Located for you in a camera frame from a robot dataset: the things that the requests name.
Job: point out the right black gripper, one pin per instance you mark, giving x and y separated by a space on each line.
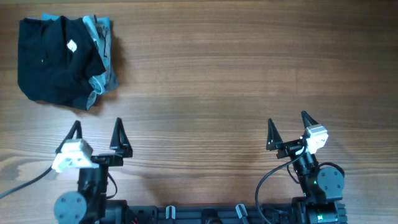
274 138

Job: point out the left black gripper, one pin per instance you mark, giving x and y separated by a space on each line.
120 144

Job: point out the black polo shirt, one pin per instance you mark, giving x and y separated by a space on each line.
54 57

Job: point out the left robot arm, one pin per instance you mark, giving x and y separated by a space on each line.
90 203

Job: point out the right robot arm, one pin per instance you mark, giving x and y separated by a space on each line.
321 183

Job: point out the light blue crumpled garment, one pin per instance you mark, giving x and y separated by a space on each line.
97 68

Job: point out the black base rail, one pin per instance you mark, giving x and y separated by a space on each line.
211 214

